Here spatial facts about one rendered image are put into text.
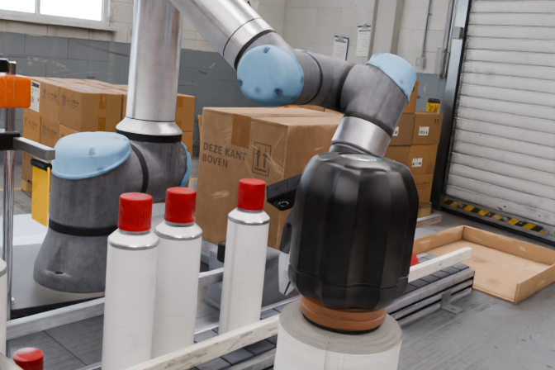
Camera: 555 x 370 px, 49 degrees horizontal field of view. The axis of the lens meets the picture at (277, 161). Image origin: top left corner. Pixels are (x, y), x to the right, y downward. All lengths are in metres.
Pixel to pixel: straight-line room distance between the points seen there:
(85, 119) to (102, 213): 2.99
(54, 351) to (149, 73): 0.47
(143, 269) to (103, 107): 3.38
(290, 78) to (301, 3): 6.57
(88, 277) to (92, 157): 0.19
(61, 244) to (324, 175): 0.67
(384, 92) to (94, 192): 0.46
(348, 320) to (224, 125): 0.82
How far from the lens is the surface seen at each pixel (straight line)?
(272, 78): 0.75
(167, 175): 1.07
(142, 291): 0.64
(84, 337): 0.91
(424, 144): 4.99
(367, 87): 0.86
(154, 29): 1.06
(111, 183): 0.97
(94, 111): 3.97
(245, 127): 1.14
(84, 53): 6.33
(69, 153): 0.96
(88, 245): 0.98
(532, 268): 1.46
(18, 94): 0.62
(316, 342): 0.40
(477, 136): 5.44
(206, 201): 1.24
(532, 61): 5.21
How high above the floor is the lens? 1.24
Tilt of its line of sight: 10 degrees down
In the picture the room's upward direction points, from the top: 6 degrees clockwise
